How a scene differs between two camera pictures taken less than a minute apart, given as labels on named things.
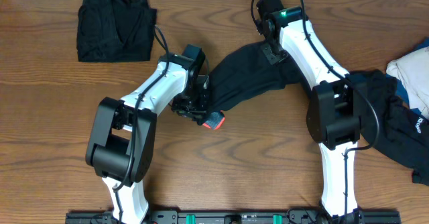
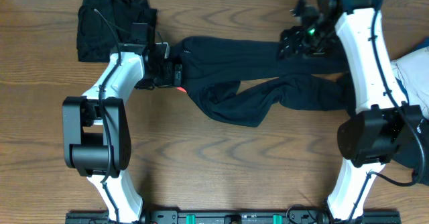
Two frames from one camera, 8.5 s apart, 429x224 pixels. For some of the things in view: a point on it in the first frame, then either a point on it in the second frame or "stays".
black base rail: x=234 y=216 stays
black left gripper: x=199 y=110 → x=166 y=80
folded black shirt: x=113 y=26 stays
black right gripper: x=272 y=58 → x=297 y=47
